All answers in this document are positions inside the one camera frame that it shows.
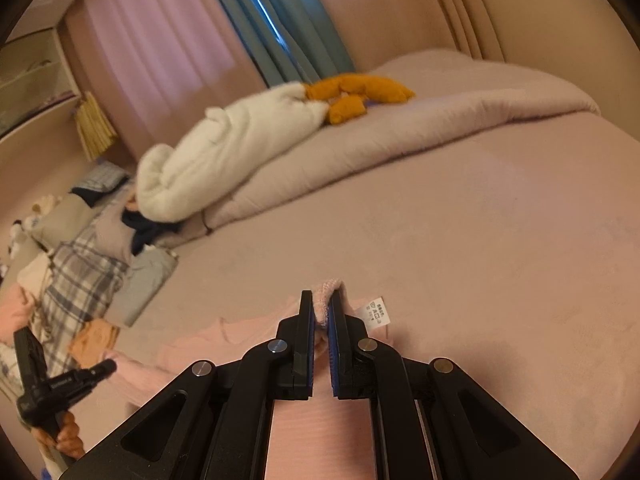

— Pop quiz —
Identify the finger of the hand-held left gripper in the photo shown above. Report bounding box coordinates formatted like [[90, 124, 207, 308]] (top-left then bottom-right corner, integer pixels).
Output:
[[42, 358, 119, 395]]

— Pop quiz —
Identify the pink curtain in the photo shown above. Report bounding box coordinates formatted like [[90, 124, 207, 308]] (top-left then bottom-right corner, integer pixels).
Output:
[[62, 0, 273, 162]]

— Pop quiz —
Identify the pink striped shirt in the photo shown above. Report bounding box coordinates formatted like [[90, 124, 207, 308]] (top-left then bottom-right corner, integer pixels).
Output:
[[107, 277, 397, 480]]

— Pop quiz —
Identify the person's left hand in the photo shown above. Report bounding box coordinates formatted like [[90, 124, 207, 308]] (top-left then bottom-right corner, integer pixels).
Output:
[[32, 409, 87, 463]]

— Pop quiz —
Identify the pink crumpled cloth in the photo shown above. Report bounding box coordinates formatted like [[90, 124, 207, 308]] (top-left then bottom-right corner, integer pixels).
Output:
[[0, 284, 38, 346]]

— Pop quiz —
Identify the grey plaid pillow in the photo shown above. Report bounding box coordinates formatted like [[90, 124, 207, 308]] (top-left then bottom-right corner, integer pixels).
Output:
[[0, 237, 130, 401]]

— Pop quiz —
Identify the blue checked pillow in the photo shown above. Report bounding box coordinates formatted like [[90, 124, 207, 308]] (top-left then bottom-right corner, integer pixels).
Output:
[[80, 161, 130, 195]]

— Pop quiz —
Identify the orange printed folded garment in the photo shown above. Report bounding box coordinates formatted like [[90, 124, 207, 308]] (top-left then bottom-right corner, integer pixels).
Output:
[[67, 319, 122, 368]]

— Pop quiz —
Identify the mauve pillow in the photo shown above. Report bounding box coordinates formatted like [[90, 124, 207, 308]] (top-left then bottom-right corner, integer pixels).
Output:
[[92, 200, 142, 263]]

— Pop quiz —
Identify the grey folded sweater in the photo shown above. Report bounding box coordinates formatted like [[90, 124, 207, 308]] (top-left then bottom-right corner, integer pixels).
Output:
[[107, 247, 179, 328]]

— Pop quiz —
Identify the yellow hanging cloth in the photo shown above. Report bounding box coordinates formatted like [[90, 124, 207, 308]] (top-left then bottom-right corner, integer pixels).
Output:
[[74, 91, 119, 162]]

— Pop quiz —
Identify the orange plush toy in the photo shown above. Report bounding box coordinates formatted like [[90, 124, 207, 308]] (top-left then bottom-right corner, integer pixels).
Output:
[[304, 74, 417, 126]]

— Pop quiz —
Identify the mauve duvet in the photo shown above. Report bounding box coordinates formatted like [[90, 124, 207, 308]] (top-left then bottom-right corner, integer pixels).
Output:
[[200, 49, 602, 235]]

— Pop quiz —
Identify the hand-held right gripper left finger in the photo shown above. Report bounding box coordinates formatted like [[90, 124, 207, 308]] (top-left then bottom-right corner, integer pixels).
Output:
[[59, 290, 314, 480]]

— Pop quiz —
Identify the blue curtain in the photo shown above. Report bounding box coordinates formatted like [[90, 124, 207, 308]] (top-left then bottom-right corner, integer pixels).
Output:
[[197, 0, 357, 90]]

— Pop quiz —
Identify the pink upholstered headboard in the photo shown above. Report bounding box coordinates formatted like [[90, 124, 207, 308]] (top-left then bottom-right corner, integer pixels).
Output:
[[415, 0, 640, 171]]

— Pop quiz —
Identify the beige wall shelf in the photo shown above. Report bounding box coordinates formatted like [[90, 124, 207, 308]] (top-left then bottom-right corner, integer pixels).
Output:
[[0, 26, 82, 138]]

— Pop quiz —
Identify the dark navy garment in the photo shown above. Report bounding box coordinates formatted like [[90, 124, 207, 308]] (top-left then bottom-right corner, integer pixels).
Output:
[[120, 207, 182, 257]]

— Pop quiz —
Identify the mauve bed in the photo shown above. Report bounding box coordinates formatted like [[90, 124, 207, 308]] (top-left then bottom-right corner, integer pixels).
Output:
[[85, 110, 638, 461]]

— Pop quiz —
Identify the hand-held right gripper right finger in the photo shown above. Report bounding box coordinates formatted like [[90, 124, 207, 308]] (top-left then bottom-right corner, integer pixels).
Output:
[[326, 290, 579, 480]]

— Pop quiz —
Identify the white fluffy blanket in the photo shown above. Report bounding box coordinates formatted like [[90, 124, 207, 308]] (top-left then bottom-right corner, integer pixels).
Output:
[[136, 82, 332, 223]]

